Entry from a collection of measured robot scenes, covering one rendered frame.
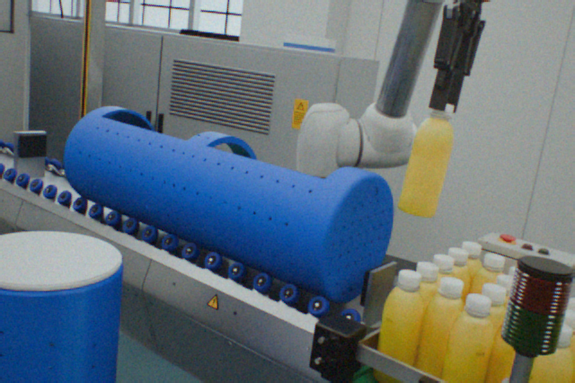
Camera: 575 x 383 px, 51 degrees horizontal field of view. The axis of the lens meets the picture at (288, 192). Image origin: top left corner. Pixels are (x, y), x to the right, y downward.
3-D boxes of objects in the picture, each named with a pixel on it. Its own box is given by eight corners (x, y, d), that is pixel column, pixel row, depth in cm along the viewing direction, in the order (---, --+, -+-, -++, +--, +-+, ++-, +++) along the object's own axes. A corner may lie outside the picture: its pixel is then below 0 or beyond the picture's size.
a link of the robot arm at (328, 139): (290, 164, 204) (296, 98, 197) (342, 165, 208) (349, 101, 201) (301, 177, 189) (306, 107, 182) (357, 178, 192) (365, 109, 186)
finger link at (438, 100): (455, 71, 106) (453, 70, 105) (445, 111, 107) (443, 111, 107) (439, 68, 108) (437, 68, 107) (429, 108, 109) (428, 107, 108)
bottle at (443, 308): (429, 398, 106) (448, 299, 102) (404, 377, 112) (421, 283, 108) (459, 392, 110) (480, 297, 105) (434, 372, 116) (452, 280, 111)
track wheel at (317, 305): (316, 295, 126) (313, 290, 125) (334, 302, 124) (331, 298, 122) (306, 314, 125) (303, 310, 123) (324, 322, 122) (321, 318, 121)
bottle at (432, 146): (440, 219, 110) (466, 119, 107) (403, 213, 109) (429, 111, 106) (427, 209, 117) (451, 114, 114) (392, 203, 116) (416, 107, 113)
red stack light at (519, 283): (517, 288, 76) (525, 258, 75) (572, 306, 72) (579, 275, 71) (500, 301, 71) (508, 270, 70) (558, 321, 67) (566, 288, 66)
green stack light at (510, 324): (509, 325, 77) (517, 289, 76) (562, 344, 73) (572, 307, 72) (492, 340, 72) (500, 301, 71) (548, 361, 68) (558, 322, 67)
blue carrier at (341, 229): (144, 193, 193) (146, 102, 185) (385, 283, 142) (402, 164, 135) (62, 209, 171) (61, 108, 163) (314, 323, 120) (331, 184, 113)
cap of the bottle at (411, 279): (408, 278, 110) (409, 269, 110) (424, 287, 107) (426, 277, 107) (393, 281, 108) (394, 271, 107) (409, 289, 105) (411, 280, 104)
